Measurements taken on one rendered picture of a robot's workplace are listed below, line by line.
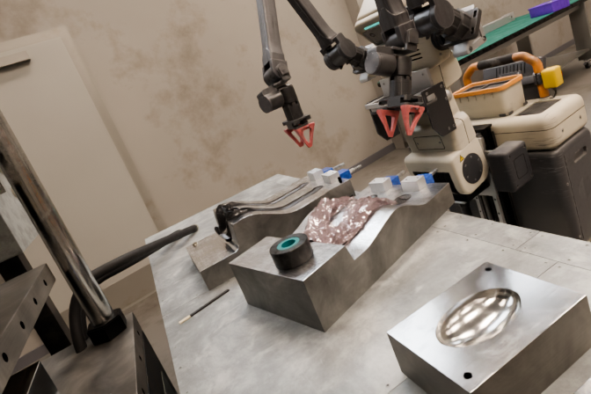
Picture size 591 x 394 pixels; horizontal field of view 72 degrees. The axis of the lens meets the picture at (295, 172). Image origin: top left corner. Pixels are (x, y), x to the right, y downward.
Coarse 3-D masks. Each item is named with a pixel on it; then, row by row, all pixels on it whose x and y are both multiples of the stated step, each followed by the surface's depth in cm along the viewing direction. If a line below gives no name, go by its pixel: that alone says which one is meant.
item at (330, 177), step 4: (360, 164) 131; (352, 168) 130; (356, 168) 130; (328, 172) 127; (332, 172) 126; (336, 172) 125; (340, 172) 127; (344, 172) 126; (348, 172) 127; (324, 176) 127; (328, 176) 124; (332, 176) 125; (336, 176) 125; (340, 176) 126; (344, 176) 127; (348, 176) 127; (324, 180) 129; (328, 180) 126; (332, 180) 125; (336, 180) 125
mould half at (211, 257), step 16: (304, 192) 128; (320, 192) 122; (336, 192) 121; (352, 192) 123; (288, 208) 120; (304, 208) 117; (240, 224) 110; (256, 224) 112; (272, 224) 113; (288, 224) 115; (208, 240) 128; (224, 240) 122; (240, 240) 110; (256, 240) 112; (192, 256) 120; (208, 256) 115; (224, 256) 110; (208, 272) 107; (224, 272) 109; (208, 288) 108
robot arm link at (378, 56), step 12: (408, 36) 103; (372, 48) 103; (384, 48) 103; (396, 48) 103; (408, 48) 103; (372, 60) 103; (384, 60) 101; (396, 60) 103; (372, 72) 103; (384, 72) 103
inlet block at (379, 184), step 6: (402, 174) 119; (372, 180) 116; (378, 180) 114; (384, 180) 112; (390, 180) 113; (396, 180) 115; (372, 186) 114; (378, 186) 112; (384, 186) 111; (390, 186) 113
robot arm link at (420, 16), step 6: (426, 6) 110; (420, 12) 111; (426, 12) 109; (414, 18) 112; (420, 18) 111; (426, 18) 109; (420, 24) 111; (426, 24) 110; (432, 24) 109; (420, 30) 113; (426, 30) 112; (432, 30) 111; (438, 30) 110; (426, 36) 115
